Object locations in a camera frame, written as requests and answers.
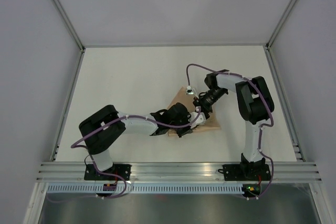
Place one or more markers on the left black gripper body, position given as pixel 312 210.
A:
pixel 184 121

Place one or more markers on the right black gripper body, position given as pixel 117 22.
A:
pixel 207 101

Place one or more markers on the peach cloth napkin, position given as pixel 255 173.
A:
pixel 187 100

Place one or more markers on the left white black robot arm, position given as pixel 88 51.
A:
pixel 103 128

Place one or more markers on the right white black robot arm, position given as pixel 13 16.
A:
pixel 255 106

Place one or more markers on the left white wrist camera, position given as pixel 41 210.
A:
pixel 197 118

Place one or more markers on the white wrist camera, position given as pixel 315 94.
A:
pixel 197 118
pixel 190 90

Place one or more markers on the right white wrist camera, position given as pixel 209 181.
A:
pixel 190 90

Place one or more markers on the white slotted cable duct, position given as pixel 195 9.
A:
pixel 146 188

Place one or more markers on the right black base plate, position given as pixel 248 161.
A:
pixel 239 172

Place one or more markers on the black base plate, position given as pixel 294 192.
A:
pixel 122 170
pixel 239 172

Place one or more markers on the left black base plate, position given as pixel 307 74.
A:
pixel 122 170

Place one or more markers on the right side aluminium rail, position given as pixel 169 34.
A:
pixel 284 105

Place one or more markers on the aluminium rail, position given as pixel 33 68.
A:
pixel 284 105
pixel 69 95
pixel 283 172

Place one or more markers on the left side aluminium rail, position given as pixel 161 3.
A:
pixel 69 95

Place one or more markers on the front aluminium rail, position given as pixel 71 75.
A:
pixel 283 172

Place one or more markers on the right aluminium frame post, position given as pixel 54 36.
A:
pixel 283 18

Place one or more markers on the aluminium frame post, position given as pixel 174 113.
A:
pixel 68 24
pixel 283 18

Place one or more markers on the left aluminium frame post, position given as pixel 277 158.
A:
pixel 68 24

